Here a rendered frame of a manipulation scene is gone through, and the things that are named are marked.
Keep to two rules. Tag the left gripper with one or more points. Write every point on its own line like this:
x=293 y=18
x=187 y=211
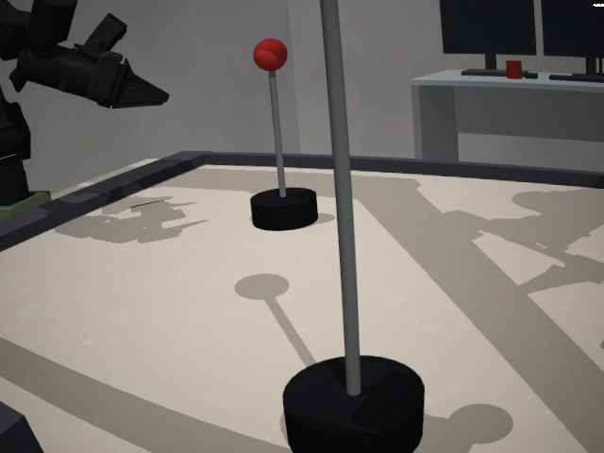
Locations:
x=111 y=82

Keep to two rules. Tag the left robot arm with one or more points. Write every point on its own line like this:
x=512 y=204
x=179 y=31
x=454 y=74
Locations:
x=50 y=22

